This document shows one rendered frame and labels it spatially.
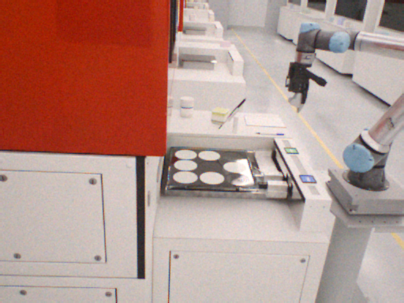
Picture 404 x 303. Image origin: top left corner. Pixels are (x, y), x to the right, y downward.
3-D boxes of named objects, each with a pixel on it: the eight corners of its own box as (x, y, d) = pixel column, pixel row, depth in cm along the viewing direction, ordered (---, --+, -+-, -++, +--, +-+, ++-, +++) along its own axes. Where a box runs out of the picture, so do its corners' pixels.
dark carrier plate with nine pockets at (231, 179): (169, 185, 148) (169, 184, 148) (172, 149, 180) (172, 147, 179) (255, 188, 150) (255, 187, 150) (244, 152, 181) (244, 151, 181)
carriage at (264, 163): (267, 197, 153) (267, 191, 151) (252, 158, 186) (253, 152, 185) (286, 198, 153) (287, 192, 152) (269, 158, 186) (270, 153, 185)
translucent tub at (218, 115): (210, 122, 195) (211, 110, 192) (215, 118, 201) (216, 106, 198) (224, 125, 192) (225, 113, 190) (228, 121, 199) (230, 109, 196)
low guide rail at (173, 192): (164, 196, 155) (164, 189, 154) (165, 192, 157) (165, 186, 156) (284, 200, 158) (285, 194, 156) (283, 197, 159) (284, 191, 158)
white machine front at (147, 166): (137, 278, 112) (136, 158, 96) (158, 158, 186) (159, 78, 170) (148, 278, 112) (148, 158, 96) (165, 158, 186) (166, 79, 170)
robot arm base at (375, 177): (377, 173, 169) (383, 153, 165) (390, 190, 155) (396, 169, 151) (342, 170, 170) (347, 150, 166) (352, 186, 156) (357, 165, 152)
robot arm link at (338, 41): (357, 31, 143) (329, 28, 149) (344, 33, 135) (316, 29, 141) (351, 52, 146) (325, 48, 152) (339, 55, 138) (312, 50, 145)
